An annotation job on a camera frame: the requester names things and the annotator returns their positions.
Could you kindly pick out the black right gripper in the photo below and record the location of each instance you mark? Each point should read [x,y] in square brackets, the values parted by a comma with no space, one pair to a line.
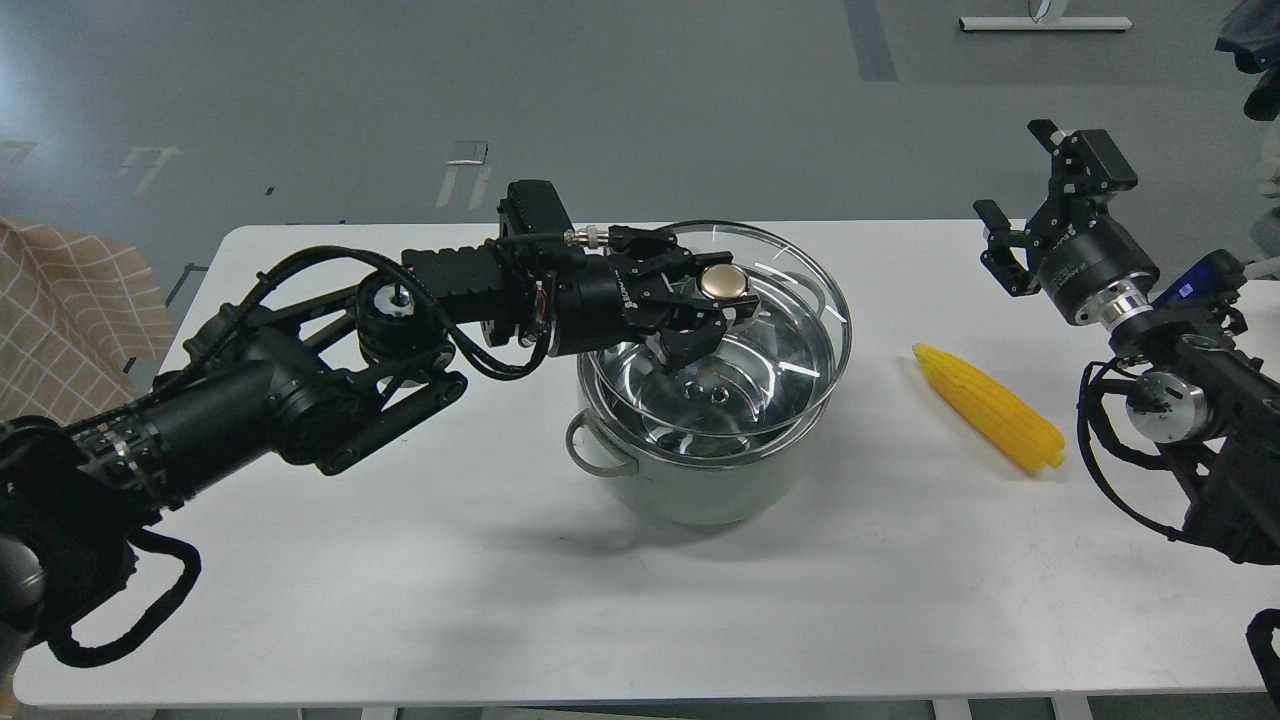
[1072,248]

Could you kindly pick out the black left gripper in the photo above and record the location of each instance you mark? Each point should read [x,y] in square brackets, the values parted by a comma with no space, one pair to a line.
[597,295]

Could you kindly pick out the glass pot lid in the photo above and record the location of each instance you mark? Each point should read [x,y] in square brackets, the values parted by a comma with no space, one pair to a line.
[768,375]

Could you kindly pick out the yellow corn cob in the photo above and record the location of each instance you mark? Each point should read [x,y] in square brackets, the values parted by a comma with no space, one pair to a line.
[1012,426]

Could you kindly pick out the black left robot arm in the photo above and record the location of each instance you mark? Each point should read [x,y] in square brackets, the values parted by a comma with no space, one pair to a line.
[332,355]

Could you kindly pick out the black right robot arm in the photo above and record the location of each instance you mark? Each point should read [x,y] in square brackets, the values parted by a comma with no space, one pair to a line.
[1177,394]

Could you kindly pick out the stainless steel cooking pot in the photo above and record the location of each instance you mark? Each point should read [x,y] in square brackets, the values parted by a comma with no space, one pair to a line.
[692,491]

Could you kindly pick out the white table leg base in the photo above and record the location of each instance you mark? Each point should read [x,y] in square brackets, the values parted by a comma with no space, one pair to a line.
[1045,16]

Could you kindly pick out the dark object at right edge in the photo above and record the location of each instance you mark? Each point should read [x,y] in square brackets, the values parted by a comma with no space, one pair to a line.
[1250,33]

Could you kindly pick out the beige checkered cloth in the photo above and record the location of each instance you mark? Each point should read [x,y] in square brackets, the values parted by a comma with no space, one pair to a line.
[75,308]

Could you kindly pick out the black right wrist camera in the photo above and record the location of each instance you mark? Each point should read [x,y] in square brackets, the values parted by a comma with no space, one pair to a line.
[1105,165]

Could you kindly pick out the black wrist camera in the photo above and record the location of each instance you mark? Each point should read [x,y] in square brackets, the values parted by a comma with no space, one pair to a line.
[532,222]
[1105,165]

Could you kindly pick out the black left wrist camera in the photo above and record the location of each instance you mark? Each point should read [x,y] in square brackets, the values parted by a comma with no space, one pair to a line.
[532,222]

